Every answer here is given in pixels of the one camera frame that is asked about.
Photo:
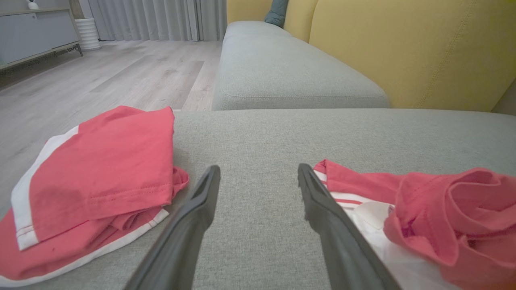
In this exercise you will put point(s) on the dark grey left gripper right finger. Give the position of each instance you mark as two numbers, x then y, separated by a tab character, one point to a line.
342	249

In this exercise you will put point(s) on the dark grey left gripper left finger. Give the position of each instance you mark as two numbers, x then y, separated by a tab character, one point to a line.
181	241

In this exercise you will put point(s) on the red shorts with white stripe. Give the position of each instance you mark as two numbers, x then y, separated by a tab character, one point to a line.
100	173

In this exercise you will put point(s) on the red jersey with black print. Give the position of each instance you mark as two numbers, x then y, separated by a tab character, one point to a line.
443	209

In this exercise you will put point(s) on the large grey sofa chaise cushion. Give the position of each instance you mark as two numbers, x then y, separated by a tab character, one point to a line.
262	141

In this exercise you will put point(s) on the grey sofa seat cushion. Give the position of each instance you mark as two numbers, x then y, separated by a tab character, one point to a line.
250	29
282	72

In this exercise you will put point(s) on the yellow sofa backrest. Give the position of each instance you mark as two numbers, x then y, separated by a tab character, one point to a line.
300	18
423	48

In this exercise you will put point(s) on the darker grey curtain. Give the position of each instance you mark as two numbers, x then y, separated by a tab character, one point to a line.
213	20

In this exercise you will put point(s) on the light grey sheer curtain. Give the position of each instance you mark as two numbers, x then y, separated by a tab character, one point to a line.
141	20

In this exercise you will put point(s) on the white ribbed planter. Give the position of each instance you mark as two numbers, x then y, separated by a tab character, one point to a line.
88	34

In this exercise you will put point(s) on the yellow sofa armrest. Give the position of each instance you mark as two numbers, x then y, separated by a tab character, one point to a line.
248	10

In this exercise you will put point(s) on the teal throw pillow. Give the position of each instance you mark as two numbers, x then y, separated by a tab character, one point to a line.
277	12

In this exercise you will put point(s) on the long grey TV cabinet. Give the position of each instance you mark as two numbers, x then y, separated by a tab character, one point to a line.
32	34

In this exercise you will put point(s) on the small white security camera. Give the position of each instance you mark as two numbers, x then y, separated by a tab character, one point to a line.
33	5

